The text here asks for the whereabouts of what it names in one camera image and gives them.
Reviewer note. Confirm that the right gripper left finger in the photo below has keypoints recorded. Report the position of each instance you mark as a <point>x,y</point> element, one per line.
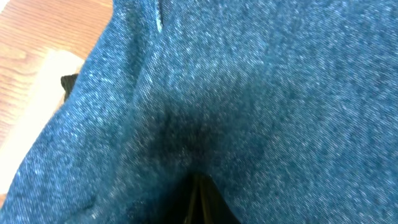
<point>187,206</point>

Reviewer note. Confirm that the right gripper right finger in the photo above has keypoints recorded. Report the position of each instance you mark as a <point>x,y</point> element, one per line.
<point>213,206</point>

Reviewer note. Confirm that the blue denim jeans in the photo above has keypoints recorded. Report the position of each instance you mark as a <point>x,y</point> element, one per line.
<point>290,107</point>

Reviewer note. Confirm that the black cloth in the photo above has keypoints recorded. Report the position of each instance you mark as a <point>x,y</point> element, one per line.
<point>67,83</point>

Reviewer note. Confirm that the clear plastic storage bin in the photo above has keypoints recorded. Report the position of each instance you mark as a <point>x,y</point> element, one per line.
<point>45,97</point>

